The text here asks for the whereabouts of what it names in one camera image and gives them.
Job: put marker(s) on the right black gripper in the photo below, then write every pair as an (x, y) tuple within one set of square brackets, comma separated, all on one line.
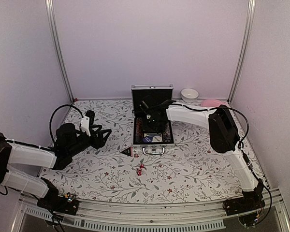
[(147, 128)]

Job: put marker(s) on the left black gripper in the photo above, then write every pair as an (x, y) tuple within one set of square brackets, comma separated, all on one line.
[(100, 142)]

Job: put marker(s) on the aluminium poker case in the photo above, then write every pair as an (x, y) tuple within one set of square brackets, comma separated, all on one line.
[(158, 97)]

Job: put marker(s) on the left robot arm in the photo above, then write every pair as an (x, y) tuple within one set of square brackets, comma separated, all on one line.
[(69, 142)]

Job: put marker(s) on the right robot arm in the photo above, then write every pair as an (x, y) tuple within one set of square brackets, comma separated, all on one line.
[(223, 134)]

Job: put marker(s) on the left poker chip row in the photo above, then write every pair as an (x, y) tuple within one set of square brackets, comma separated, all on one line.
[(138, 131)]

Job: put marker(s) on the poker chip row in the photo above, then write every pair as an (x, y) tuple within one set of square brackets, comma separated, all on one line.
[(167, 135), (138, 131)]

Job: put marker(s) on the blue playing card deck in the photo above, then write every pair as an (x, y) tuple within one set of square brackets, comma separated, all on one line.
[(152, 134)]

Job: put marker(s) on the white dealer chip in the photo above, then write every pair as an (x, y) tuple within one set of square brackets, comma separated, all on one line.
[(157, 139)]

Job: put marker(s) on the blue small blind chip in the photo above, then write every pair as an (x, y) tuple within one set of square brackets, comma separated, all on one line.
[(147, 139)]

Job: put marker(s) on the right poker chip row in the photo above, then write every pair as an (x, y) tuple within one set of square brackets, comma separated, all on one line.
[(167, 135)]

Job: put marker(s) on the triangular all in button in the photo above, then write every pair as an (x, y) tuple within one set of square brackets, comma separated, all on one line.
[(127, 151)]

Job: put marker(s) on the white bowl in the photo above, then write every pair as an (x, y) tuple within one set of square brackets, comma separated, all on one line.
[(189, 95)]

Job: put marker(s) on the pink plate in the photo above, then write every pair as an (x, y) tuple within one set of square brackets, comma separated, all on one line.
[(211, 103)]

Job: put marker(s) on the floral table cloth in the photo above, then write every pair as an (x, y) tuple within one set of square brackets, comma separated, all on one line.
[(189, 172)]

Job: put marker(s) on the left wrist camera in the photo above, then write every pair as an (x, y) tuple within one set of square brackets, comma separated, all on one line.
[(86, 122)]

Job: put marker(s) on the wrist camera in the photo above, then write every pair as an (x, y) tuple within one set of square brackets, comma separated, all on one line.
[(86, 122), (145, 107)]

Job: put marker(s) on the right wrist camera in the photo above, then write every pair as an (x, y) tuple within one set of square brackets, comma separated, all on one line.
[(145, 107)]

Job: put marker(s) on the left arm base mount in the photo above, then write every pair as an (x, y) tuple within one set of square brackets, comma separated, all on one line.
[(62, 203)]

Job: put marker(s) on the front aluminium rail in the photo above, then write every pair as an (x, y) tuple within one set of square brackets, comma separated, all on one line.
[(210, 216)]

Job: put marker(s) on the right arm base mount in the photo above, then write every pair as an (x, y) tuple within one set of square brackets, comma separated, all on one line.
[(249, 202)]

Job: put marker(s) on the left aluminium frame post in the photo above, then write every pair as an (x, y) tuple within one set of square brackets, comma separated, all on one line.
[(58, 51)]

